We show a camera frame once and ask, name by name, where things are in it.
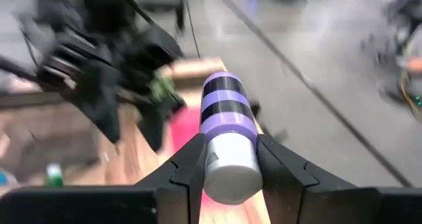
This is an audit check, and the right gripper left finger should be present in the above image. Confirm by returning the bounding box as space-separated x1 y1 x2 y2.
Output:
136 133 207 224

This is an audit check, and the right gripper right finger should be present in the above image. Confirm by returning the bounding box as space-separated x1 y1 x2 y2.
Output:
256 134 357 224

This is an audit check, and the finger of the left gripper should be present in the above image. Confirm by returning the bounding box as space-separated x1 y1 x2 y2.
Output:
140 92 172 152
87 85 121 144

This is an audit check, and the purple paint bottle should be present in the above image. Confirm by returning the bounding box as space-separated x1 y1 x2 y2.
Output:
199 71 264 206

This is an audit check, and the green paint bottle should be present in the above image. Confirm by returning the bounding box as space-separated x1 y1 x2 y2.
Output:
45 163 64 188

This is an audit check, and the pink translucent plastic bin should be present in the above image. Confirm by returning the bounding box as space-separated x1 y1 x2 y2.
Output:
169 107 202 152

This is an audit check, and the black fin bracket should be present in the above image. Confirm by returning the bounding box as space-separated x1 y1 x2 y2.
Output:
249 99 263 119

